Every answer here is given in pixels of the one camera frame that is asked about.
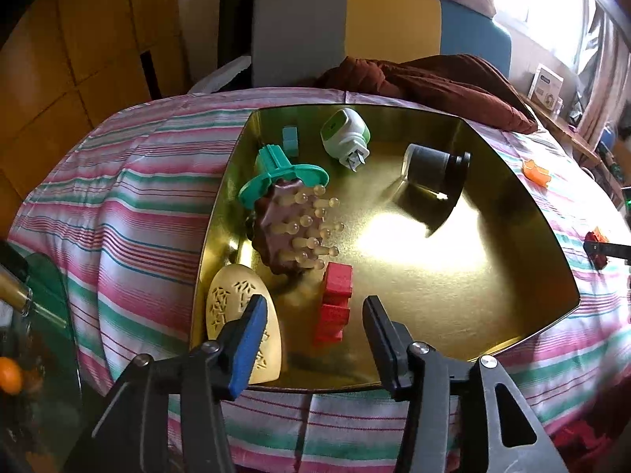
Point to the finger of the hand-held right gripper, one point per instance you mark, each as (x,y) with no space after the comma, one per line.
(611,250)

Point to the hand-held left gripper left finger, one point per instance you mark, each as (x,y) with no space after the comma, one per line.
(249,340)

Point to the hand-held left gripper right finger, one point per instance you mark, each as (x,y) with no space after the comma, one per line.
(379,340)

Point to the red plastic toy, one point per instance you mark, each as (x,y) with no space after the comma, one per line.
(599,234)

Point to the yellow perforated soap box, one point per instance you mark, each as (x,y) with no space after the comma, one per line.
(227,300)

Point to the red cube block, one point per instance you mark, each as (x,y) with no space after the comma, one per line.
(335,300)

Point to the gold metal tray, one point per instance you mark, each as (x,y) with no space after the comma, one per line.
(443,281)

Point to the orange plastic clip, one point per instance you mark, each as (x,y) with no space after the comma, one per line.
(537,173)

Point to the brown massage brush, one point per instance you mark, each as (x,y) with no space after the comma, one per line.
(273,226)

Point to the teal plastic holder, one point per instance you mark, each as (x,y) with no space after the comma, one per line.
(276,172)

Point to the black cylindrical jar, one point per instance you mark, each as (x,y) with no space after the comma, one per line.
(429,167)

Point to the teal cube block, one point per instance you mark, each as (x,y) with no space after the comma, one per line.
(291,140)

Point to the green white plug device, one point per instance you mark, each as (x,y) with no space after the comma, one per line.
(345,130)

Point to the wooden bedside table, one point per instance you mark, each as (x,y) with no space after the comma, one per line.
(567,128)

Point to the striped bedsheet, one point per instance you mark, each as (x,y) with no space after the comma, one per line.
(138,217)

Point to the beige window curtain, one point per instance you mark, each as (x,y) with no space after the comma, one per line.
(599,83)

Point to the white labelled box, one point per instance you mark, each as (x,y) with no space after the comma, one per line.
(546,86)

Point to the red cloth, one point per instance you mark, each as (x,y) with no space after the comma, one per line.
(586,441)

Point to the green glass table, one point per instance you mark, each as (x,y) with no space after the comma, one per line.
(49,281)

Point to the brown blanket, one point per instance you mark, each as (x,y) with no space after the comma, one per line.
(443,83)

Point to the brass rod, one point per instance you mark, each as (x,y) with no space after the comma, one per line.
(15,295)

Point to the orange fruit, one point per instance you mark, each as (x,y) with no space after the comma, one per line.
(10,377)

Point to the white cloth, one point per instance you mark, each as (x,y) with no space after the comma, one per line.
(222,76)

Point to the grey yellow blue headboard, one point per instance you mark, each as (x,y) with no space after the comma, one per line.
(384,19)

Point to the wooden wardrobe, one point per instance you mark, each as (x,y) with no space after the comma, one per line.
(74,59)

